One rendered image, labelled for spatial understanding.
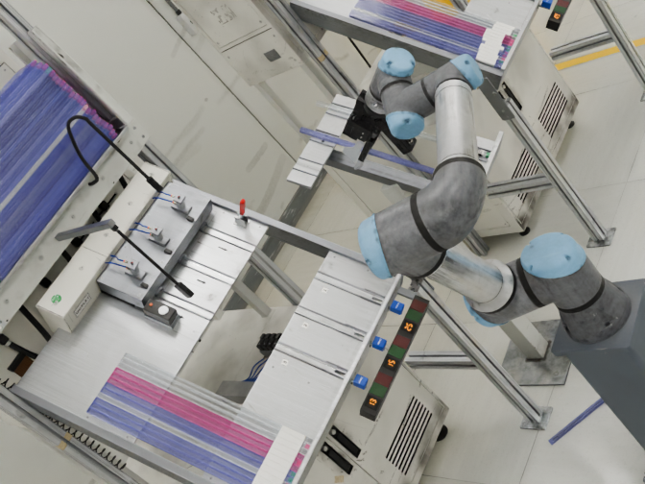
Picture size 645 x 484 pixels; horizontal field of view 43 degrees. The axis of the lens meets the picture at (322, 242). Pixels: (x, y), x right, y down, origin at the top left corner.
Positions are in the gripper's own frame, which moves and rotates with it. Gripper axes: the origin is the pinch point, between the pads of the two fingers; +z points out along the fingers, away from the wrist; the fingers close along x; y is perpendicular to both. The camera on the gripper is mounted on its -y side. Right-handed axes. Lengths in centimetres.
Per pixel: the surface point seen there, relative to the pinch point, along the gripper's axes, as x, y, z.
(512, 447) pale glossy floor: 21, -77, 63
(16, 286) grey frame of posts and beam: 63, 58, 24
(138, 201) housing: 26, 47, 26
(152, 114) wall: -94, 105, 158
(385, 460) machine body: 40, -45, 71
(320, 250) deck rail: 15.6, -0.4, 23.2
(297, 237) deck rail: 15.4, 6.5, 23.2
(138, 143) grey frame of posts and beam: 13, 55, 22
